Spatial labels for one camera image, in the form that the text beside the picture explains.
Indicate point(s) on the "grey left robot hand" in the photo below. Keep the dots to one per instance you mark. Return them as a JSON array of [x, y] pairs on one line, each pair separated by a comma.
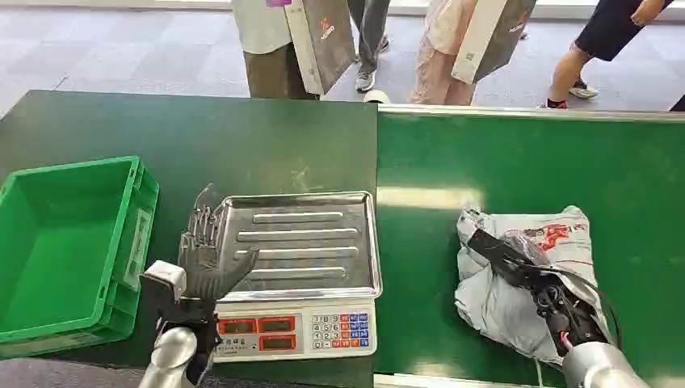
[[206, 268]]

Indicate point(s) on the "dark right robot hand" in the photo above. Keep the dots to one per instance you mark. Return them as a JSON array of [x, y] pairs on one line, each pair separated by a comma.
[[556, 305]]

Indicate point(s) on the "grey plastic parcel bag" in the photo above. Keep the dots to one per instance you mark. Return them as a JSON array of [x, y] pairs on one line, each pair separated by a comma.
[[495, 305]]

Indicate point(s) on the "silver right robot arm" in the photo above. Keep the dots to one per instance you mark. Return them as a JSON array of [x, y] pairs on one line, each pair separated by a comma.
[[599, 367]]

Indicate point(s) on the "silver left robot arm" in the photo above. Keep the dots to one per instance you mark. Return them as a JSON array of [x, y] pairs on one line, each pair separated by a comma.
[[174, 353]]

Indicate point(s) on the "white scale with steel tray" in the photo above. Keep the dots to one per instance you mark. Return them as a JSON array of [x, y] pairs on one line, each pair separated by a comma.
[[299, 251]]

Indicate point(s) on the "green conveyor belt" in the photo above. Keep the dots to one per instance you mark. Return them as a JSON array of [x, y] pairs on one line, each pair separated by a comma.
[[631, 214]]

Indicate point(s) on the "green plastic crate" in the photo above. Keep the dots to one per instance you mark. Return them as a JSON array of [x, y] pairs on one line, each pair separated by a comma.
[[59, 246]]

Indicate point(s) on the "person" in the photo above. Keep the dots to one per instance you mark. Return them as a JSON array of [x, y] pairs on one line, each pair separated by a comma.
[[599, 32], [370, 32], [267, 48], [439, 59]]

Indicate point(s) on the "white round roller end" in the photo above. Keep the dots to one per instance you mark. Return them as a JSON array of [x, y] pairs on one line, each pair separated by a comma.
[[376, 97]]

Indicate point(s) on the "grey paper bag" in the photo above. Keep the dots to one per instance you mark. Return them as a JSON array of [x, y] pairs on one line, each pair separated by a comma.
[[324, 43], [492, 37]]

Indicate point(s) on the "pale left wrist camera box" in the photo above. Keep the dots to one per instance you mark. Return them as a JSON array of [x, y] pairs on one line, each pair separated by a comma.
[[163, 276]]

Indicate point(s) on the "silver conveyor side rail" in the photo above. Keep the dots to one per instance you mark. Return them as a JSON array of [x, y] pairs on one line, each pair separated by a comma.
[[439, 382], [530, 112]]

